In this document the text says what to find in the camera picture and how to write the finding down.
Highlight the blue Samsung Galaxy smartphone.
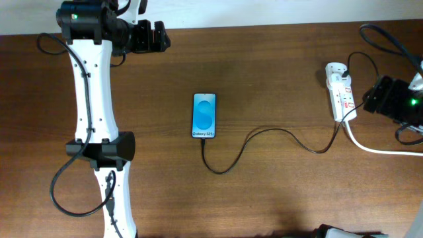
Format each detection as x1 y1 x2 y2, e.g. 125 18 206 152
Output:
192 93 216 139

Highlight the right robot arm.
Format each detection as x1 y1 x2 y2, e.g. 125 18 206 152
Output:
325 62 422 157

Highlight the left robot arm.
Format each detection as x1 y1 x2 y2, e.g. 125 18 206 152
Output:
56 0 171 237

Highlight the white USB charger adapter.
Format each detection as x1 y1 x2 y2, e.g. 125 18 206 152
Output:
325 62 351 89

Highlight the white power strip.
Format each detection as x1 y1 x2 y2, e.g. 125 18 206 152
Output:
327 78 357 122

